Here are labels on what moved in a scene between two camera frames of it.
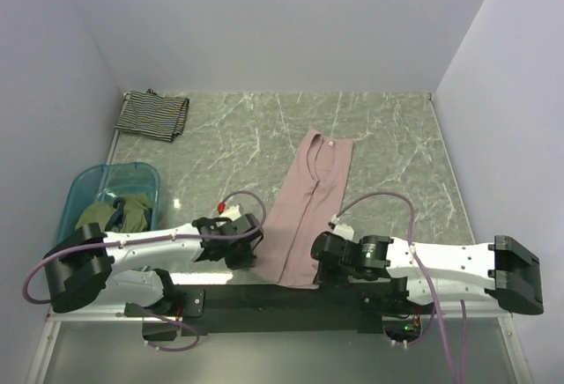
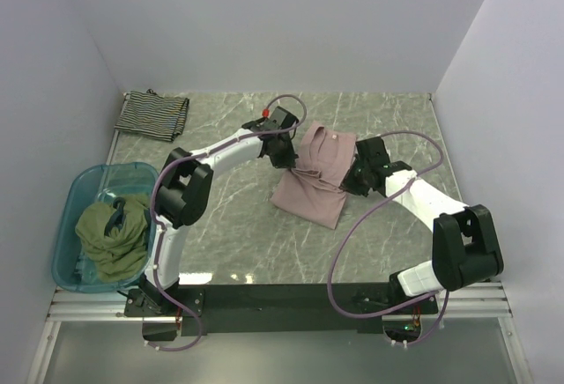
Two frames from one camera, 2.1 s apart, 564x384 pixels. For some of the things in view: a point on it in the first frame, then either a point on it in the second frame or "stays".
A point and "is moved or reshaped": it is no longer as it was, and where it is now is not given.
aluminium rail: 53,322 stays
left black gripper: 247,258 to 288,160
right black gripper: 326,277 to 348,182
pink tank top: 308,205 is moved or reshaped
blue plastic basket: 105,182 stays
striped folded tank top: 151,114 stays
